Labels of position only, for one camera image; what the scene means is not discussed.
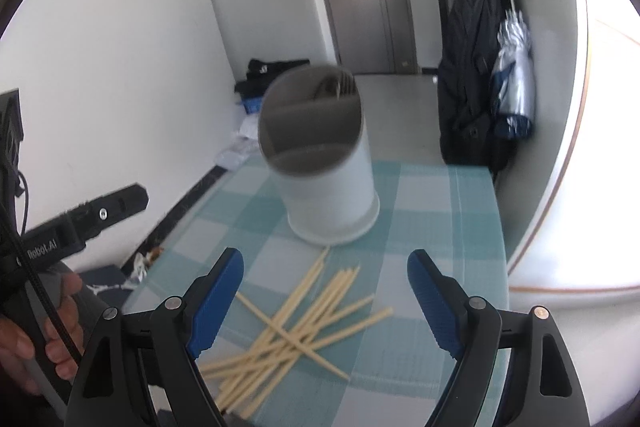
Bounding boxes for black cable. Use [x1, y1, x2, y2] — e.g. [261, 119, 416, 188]
[0, 167, 83, 365]

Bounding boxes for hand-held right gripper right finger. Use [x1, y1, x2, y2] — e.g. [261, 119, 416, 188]
[406, 249, 591, 427]

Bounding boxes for white socks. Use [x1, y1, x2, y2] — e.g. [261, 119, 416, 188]
[130, 254, 152, 284]

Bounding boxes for white grey utensil holder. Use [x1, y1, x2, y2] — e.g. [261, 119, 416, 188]
[256, 66, 381, 247]

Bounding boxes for grey plastic bag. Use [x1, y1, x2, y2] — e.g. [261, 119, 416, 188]
[215, 141, 261, 168]

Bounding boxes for pile of wooden chopsticks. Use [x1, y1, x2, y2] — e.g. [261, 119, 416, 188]
[200, 247, 394, 419]

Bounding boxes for pile of black clothes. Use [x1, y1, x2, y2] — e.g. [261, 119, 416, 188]
[234, 58, 311, 100]

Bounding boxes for silver blue folded umbrella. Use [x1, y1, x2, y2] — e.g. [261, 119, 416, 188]
[490, 0, 537, 140]

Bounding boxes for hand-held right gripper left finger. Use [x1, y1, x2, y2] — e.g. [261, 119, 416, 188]
[65, 248, 245, 427]

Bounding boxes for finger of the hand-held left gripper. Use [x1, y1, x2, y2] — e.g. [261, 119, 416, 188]
[62, 184, 149, 249]

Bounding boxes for teal checkered tablecloth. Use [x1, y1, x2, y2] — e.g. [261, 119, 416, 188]
[122, 154, 511, 427]

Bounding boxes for black hanging jacket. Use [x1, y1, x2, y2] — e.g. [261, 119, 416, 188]
[437, 0, 521, 172]

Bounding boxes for person's left hand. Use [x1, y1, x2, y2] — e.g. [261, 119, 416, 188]
[0, 273, 85, 397]

